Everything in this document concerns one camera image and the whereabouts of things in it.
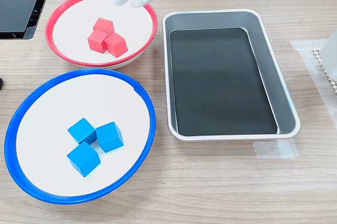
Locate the steel tray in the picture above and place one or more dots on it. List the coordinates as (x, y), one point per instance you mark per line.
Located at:
(287, 118)

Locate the blue-rimmed white plate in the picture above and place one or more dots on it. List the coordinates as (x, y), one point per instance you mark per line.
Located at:
(47, 129)

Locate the pale perforated base plate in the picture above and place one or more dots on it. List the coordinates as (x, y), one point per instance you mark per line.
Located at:
(317, 52)

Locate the black tray mat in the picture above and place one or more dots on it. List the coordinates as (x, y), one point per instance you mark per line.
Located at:
(218, 84)

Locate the red-rimmed white plate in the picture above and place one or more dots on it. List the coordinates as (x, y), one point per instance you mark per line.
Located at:
(68, 23)

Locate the clear tape sheet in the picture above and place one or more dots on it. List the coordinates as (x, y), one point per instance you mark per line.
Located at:
(302, 47)

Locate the blue cube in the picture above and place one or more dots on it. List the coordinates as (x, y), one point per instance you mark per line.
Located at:
(80, 129)
(84, 159)
(109, 137)

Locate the red cube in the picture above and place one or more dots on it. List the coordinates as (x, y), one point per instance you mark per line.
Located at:
(104, 25)
(116, 44)
(97, 40)

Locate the black flat panel device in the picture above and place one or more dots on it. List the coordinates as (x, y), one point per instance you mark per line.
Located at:
(15, 10)

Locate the clear tape piece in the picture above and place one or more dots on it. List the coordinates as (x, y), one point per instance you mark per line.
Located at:
(273, 149)

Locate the small black object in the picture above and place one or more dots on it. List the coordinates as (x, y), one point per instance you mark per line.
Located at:
(1, 83)

